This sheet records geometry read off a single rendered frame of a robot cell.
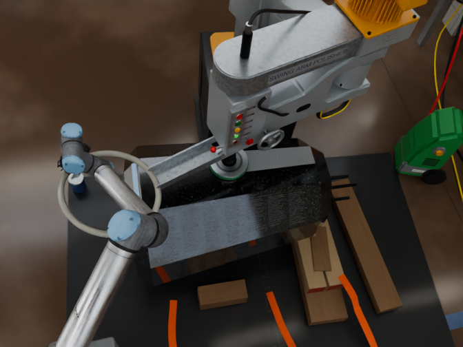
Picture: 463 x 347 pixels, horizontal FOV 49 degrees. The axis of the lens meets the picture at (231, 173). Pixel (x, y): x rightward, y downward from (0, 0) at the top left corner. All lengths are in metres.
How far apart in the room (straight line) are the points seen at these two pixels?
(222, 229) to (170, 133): 1.31
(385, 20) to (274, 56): 0.51
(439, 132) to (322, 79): 1.44
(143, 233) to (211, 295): 1.46
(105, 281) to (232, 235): 1.11
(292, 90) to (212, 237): 0.92
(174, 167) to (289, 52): 0.87
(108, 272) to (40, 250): 1.76
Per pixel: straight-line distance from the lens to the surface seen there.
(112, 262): 1.85
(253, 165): 2.84
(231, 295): 3.24
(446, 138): 3.68
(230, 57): 2.12
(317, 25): 2.31
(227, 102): 2.20
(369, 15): 2.36
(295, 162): 2.90
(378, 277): 3.53
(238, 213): 2.78
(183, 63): 4.31
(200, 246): 2.80
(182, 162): 2.63
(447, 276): 3.83
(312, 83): 2.43
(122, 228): 1.80
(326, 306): 3.35
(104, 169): 2.29
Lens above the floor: 3.24
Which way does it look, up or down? 60 degrees down
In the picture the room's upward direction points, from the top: 9 degrees clockwise
